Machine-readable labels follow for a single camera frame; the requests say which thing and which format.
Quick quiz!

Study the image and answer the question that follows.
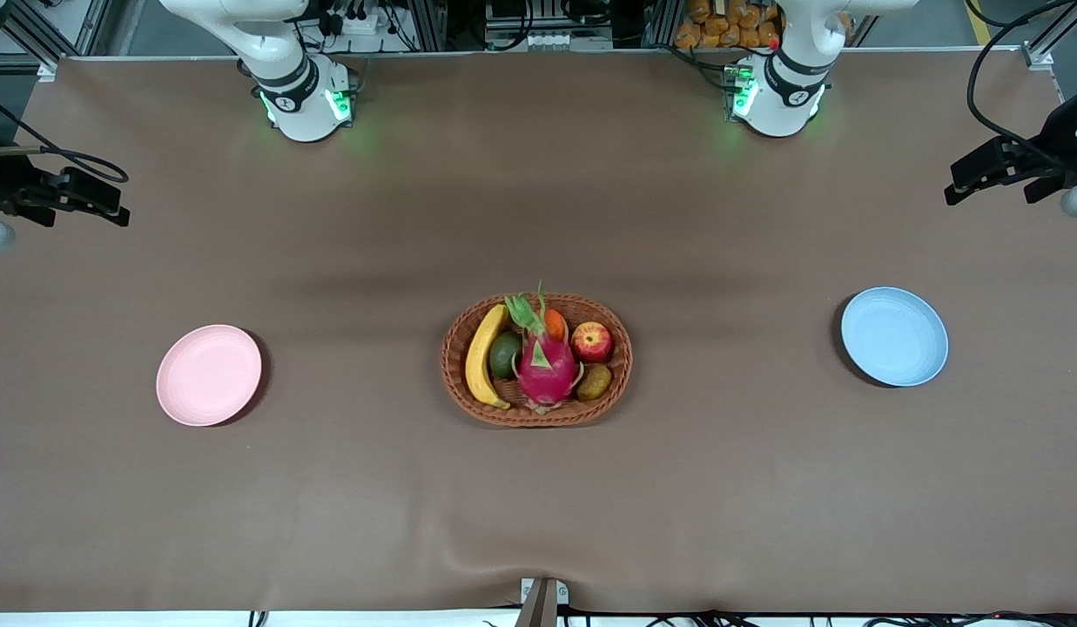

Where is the red apple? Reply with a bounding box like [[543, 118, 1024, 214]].
[[571, 321, 615, 364]]

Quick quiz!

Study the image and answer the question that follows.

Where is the aluminium frame post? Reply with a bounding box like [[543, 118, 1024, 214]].
[[644, 0, 683, 49], [407, 0, 448, 51]]

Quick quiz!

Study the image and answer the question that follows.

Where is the white power strip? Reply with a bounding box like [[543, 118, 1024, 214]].
[[325, 4, 382, 36]]

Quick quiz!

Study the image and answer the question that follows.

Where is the aluminium camera pole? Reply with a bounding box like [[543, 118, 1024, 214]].
[[515, 577, 570, 627]]

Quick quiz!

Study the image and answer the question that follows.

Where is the brown wicker basket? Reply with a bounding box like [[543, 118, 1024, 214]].
[[441, 293, 633, 428]]

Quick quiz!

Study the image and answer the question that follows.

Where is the white socket bar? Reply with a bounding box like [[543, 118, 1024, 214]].
[[519, 30, 591, 51]]

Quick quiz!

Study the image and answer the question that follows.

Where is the orange carrot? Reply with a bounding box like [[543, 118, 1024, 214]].
[[536, 280, 568, 342]]

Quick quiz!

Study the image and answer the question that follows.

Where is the pink dragon fruit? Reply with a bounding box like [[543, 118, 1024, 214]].
[[503, 294, 585, 415]]

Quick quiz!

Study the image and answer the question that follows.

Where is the green avocado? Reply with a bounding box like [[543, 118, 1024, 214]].
[[488, 331, 523, 380]]

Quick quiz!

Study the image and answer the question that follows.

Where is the brown tablecloth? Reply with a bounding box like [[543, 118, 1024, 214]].
[[0, 48, 1077, 615]]

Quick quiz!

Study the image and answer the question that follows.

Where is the blue plastic plate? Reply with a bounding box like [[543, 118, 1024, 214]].
[[841, 287, 950, 388]]

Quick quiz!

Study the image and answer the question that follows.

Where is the pile of orange buns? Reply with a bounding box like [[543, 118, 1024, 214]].
[[673, 0, 783, 51]]

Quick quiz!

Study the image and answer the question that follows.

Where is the yellow banana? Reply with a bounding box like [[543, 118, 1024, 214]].
[[465, 303, 513, 410]]

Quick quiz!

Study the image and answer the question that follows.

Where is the brown kiwi fruit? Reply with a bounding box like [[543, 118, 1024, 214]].
[[576, 363, 613, 402]]

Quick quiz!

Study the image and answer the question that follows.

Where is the aluminium frame corner profile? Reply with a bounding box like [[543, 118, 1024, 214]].
[[0, 0, 112, 81], [1021, 0, 1077, 71]]

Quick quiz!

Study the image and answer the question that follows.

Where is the pink plastic plate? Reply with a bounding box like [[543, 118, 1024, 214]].
[[156, 324, 263, 428]]

